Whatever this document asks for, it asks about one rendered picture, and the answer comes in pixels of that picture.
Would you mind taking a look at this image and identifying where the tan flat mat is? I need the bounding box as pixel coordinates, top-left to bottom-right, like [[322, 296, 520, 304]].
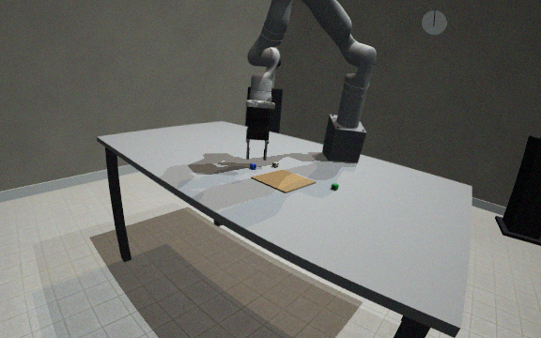
[[251, 169, 316, 193]]

